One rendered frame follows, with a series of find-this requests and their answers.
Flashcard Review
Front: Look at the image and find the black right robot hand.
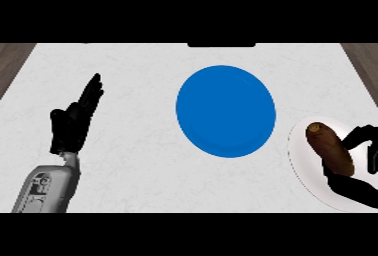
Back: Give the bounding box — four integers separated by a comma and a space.
322, 124, 378, 210

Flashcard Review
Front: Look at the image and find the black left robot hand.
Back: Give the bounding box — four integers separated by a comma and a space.
49, 72, 106, 156

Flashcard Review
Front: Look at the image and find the brown sweet potato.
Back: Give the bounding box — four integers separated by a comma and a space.
304, 121, 356, 177

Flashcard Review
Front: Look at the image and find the white plate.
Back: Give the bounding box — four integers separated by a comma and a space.
287, 116, 378, 213

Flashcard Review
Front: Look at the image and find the blue plate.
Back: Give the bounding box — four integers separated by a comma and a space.
174, 64, 278, 159

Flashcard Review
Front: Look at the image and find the black appliance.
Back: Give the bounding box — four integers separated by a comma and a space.
186, 42, 257, 48

